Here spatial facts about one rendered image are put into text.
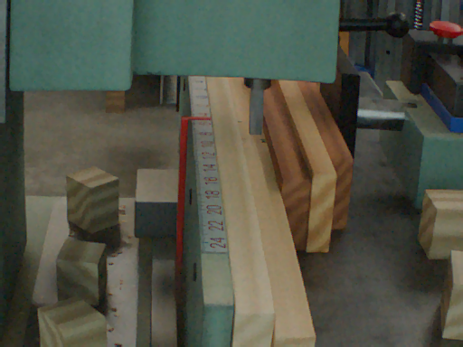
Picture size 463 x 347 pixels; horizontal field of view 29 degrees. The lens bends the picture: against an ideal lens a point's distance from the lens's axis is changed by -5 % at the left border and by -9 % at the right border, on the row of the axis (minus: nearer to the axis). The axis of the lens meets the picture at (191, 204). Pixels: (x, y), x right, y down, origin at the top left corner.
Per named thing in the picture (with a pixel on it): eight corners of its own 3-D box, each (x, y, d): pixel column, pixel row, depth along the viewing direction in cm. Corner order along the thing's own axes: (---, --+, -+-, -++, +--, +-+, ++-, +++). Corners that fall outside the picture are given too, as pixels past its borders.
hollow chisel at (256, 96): (261, 135, 66) (265, 68, 64) (249, 135, 66) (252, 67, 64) (260, 130, 67) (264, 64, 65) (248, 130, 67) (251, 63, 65)
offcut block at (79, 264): (67, 279, 77) (65, 239, 75) (107, 284, 76) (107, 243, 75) (57, 300, 74) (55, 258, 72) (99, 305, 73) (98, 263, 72)
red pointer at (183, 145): (202, 302, 72) (212, 119, 66) (174, 301, 72) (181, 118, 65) (202, 296, 72) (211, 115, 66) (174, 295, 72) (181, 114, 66)
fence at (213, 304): (227, 393, 46) (235, 303, 44) (194, 393, 46) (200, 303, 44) (194, 60, 101) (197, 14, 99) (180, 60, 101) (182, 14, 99)
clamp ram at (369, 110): (421, 190, 70) (434, 81, 66) (333, 187, 70) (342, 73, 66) (397, 148, 78) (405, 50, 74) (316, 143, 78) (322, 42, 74)
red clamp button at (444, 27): (467, 41, 71) (467, 29, 71) (434, 37, 71) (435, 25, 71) (456, 32, 74) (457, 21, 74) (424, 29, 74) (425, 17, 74)
